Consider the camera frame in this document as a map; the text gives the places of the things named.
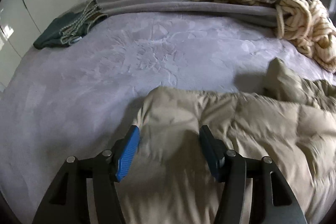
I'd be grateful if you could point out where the white wardrobe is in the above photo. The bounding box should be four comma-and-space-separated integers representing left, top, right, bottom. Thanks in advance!
0, 0, 80, 85

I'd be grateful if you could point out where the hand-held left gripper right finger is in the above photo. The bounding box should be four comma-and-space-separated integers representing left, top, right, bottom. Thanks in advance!
199, 125, 307, 224

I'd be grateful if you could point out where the cream striped fleece garment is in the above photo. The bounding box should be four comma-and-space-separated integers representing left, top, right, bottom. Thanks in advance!
274, 0, 336, 74

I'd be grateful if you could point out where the beige puffer jacket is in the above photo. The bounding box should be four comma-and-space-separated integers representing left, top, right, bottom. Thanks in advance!
117, 57, 336, 224

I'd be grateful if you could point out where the dark green folded garment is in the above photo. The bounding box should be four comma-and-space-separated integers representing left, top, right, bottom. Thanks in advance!
33, 0, 109, 50

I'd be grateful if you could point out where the purple embossed bedspread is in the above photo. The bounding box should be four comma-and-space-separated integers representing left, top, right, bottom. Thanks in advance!
0, 0, 336, 224

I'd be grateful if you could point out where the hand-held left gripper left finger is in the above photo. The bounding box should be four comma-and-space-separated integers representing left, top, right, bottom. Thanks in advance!
31, 125, 141, 224

